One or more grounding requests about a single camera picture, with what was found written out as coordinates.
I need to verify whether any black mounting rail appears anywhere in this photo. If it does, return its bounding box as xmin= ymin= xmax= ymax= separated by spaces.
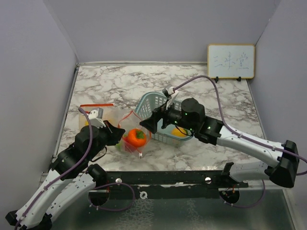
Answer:
xmin=79 ymin=169 xmax=250 ymax=200

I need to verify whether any green lime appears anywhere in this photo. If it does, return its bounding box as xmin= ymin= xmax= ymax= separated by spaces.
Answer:
xmin=115 ymin=143 xmax=122 ymax=151

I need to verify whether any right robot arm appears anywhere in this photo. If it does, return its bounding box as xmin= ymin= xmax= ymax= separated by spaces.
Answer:
xmin=140 ymin=98 xmax=299 ymax=188

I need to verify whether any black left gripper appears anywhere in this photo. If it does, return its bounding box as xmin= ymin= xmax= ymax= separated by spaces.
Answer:
xmin=87 ymin=120 xmax=126 ymax=161

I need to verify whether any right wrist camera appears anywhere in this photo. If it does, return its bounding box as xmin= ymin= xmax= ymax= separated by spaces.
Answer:
xmin=162 ymin=86 xmax=178 ymax=110

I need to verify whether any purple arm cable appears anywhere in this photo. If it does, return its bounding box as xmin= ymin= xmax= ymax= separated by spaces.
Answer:
xmin=13 ymin=107 xmax=94 ymax=230
xmin=174 ymin=75 xmax=307 ymax=177

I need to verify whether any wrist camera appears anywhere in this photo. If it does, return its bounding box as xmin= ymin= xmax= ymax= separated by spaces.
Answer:
xmin=162 ymin=86 xmax=178 ymax=110
xmin=88 ymin=107 xmax=106 ymax=128

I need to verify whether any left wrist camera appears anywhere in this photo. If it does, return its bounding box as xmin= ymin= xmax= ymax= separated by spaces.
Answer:
xmin=88 ymin=107 xmax=106 ymax=128

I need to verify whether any small whiteboard with stand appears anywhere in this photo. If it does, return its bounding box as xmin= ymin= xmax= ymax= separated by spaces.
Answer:
xmin=207 ymin=44 xmax=255 ymax=81

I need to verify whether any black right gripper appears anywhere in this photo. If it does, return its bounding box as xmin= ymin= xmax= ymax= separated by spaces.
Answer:
xmin=140 ymin=98 xmax=196 ymax=133

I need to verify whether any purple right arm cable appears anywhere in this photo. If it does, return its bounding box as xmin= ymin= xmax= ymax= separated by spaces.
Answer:
xmin=174 ymin=75 xmax=307 ymax=177

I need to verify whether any light blue plastic basket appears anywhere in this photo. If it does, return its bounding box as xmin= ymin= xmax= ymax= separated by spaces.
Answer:
xmin=135 ymin=92 xmax=192 ymax=147

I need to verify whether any orange yellow peach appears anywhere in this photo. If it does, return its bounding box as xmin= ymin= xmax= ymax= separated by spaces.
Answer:
xmin=171 ymin=127 xmax=189 ymax=138

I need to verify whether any clear zip top bag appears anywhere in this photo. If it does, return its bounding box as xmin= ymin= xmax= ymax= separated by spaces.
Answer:
xmin=116 ymin=110 xmax=152 ymax=158
xmin=80 ymin=103 xmax=117 ymax=128

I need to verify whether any red apple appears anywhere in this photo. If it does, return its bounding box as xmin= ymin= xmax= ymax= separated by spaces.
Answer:
xmin=123 ymin=135 xmax=135 ymax=152

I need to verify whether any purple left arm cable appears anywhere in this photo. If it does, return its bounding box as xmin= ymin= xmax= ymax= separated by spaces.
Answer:
xmin=13 ymin=107 xmax=94 ymax=230

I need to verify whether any orange tomato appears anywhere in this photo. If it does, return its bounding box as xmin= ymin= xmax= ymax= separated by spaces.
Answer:
xmin=128 ymin=128 xmax=147 ymax=147

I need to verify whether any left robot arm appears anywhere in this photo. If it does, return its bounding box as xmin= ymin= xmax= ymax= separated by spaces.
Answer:
xmin=5 ymin=120 xmax=125 ymax=230

